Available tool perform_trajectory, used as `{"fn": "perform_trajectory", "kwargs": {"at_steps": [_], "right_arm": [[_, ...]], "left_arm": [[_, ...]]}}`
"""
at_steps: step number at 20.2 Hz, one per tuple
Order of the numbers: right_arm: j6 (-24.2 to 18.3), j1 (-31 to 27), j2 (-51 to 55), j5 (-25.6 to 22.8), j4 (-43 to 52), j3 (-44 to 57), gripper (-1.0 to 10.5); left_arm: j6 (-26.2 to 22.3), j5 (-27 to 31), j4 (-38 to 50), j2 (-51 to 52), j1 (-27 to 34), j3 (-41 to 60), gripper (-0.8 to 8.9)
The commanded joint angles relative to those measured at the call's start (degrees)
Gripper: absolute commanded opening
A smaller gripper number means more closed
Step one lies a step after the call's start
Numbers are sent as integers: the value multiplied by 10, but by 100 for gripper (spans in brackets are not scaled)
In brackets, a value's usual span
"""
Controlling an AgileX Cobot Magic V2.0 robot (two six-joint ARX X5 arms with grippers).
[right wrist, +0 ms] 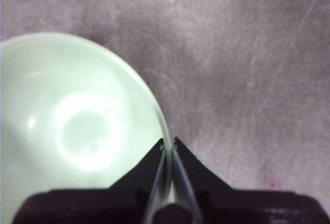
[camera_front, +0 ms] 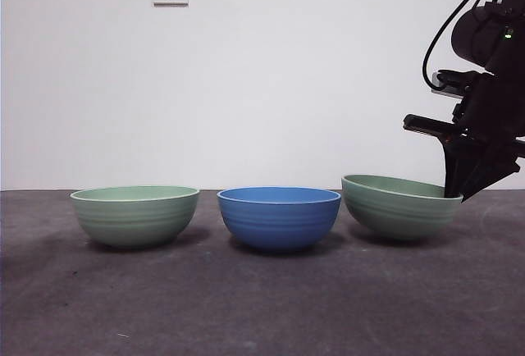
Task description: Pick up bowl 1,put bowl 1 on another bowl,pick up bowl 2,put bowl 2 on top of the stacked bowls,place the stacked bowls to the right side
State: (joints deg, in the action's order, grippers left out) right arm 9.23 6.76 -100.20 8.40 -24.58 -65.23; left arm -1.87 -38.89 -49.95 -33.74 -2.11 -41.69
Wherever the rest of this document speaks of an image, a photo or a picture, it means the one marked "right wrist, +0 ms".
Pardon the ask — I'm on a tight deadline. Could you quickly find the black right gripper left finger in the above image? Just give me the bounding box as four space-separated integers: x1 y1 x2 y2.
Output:
11 138 166 224

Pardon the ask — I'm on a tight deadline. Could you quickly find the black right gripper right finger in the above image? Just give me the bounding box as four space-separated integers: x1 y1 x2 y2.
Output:
174 137 328 224

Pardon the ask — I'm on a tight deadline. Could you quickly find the pale green bowl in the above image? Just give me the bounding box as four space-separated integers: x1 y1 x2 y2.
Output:
0 32 173 224

